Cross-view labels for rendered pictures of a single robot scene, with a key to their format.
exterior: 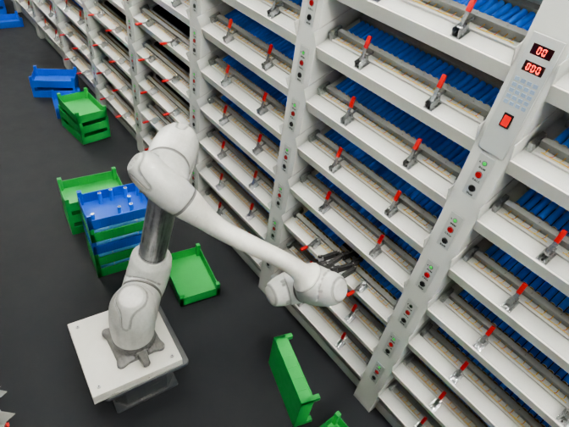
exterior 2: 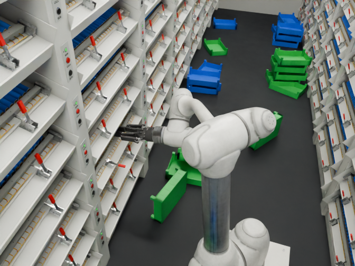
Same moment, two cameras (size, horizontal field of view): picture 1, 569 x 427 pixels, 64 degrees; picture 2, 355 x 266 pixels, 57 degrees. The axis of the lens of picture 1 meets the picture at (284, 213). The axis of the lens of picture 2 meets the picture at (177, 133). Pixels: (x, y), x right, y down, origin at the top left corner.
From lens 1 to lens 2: 1.94 m
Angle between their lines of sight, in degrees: 84
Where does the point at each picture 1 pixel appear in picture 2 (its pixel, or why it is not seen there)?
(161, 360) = not seen: hidden behind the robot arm
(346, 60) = (85, 13)
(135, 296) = (251, 224)
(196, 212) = not seen: hidden behind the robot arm
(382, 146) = (112, 41)
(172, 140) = (227, 117)
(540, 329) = (155, 28)
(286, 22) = (27, 52)
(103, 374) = (277, 255)
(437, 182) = (129, 22)
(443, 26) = not seen: outside the picture
